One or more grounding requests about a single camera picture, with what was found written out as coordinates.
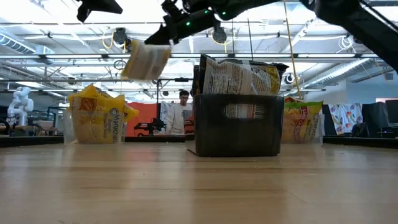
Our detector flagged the black distant leader arms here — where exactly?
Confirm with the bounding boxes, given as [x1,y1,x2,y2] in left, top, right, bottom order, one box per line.
[134,118,167,137]

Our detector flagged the black hanging cable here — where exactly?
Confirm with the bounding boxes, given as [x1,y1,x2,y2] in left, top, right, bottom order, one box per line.
[247,17,254,60]

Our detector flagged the dark grey plastic bin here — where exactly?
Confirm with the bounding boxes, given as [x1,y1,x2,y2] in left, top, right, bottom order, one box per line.
[186,94,284,157]

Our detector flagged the silver ventilation duct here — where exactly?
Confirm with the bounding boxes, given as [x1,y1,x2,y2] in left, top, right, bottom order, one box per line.
[303,58,382,90]

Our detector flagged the yellow hanging cable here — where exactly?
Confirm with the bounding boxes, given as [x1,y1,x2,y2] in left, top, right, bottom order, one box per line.
[282,0,303,100]

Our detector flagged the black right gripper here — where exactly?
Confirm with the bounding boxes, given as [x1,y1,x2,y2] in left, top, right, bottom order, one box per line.
[144,8,221,46]

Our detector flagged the person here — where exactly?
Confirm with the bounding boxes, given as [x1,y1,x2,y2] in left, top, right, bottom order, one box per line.
[164,90,195,136]

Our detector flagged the black aluminium table frame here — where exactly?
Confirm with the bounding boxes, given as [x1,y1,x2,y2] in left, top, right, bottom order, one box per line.
[0,135,398,149]

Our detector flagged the black ceiling cable reel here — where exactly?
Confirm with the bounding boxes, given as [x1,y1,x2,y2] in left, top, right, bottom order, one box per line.
[212,27,228,44]
[111,27,133,52]

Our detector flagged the red partition screen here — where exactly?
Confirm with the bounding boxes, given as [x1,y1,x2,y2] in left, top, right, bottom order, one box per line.
[126,102,159,137]

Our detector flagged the floral patterned cloth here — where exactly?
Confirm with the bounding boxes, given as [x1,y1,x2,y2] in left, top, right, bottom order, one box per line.
[328,103,364,129]

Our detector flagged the clear plastic bin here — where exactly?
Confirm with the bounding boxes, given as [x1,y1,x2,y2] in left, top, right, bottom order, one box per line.
[281,101,326,146]
[63,108,127,146]

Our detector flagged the green lime chili noodle pack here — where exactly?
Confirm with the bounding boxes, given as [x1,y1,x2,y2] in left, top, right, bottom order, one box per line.
[282,101,324,144]

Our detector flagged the black partition panel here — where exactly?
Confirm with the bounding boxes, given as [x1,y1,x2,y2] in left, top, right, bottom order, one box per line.
[362,99,398,138]

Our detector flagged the black rig frame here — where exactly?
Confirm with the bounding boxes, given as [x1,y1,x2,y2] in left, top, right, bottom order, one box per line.
[156,77,200,101]

